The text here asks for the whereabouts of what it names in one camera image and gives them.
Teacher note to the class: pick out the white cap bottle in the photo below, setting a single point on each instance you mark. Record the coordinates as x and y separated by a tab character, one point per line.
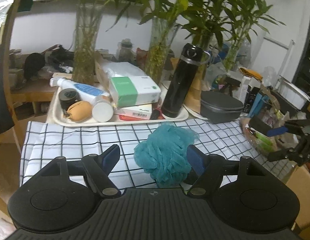
102	111

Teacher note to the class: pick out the black white checkered tablecloth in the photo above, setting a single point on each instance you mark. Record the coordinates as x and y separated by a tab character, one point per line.
69	140

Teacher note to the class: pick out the red white flat box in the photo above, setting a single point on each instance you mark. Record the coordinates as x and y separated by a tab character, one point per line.
135	111

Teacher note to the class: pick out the green white tissue pack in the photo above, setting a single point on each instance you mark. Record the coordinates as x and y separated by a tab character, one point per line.
135	90

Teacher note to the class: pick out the orange yellow cloth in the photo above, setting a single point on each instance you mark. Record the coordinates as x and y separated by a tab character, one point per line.
252	73

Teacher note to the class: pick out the tall black box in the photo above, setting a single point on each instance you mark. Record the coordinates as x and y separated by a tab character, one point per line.
251	98

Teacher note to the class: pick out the bamboo in glass vase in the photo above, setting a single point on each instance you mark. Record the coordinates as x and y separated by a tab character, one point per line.
83	60
232	55
157	55
205	35

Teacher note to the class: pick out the brown cardboard box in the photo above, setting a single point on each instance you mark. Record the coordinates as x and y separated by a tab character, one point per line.
302	192

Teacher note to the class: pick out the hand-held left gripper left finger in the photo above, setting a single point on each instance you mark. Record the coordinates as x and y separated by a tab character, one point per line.
111	157

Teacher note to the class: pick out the brown paper bag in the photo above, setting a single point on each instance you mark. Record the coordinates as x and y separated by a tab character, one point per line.
195	92

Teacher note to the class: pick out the black round object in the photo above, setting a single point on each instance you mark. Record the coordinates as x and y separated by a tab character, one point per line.
33	65

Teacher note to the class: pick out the tall white box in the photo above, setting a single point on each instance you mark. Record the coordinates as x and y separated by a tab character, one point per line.
245	87

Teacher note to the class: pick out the silver foil bag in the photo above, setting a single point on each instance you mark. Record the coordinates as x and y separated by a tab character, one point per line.
4	0

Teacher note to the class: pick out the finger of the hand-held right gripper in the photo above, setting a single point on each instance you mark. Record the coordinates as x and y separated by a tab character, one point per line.
277	131
282	154

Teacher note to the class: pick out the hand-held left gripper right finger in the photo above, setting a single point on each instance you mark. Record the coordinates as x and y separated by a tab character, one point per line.
195	158

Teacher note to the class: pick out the white plate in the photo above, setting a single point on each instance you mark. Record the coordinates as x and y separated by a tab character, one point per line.
195	114

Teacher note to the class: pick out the teal bath loofah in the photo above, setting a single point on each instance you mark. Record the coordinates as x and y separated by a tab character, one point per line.
167	150

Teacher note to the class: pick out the white plastic tray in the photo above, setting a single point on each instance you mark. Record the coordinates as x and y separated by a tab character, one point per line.
57	112

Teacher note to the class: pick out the white paper bowl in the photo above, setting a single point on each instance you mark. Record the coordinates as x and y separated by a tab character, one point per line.
292	91

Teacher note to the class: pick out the dark glass jar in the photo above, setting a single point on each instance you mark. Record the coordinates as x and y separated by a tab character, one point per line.
126	48

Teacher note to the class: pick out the white plastic wrapped pack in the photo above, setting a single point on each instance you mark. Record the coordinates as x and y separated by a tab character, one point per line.
122	68

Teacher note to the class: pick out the grey zip case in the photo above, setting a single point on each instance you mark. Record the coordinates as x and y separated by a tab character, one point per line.
220	107

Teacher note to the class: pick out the tan round pouch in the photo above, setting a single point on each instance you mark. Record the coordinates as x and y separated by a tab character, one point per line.
79	111

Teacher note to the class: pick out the black thermos bottle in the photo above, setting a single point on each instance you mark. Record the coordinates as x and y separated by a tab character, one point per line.
178	85

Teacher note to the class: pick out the green packet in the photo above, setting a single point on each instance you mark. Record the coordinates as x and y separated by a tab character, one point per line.
265	140

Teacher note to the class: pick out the black hanging cloth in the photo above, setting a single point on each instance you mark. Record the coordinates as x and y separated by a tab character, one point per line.
2	105

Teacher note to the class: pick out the white spray bottle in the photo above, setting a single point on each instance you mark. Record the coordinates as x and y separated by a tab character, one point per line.
82	88

